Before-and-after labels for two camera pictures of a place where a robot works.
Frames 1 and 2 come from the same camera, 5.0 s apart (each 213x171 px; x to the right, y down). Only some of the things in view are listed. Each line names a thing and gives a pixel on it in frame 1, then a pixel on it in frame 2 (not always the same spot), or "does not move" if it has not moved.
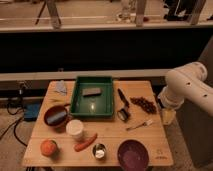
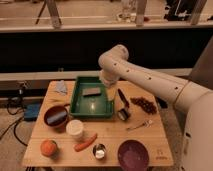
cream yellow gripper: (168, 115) → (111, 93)
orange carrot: (84, 143) does not move
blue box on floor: (31, 111) does not move
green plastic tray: (92, 96) does not move
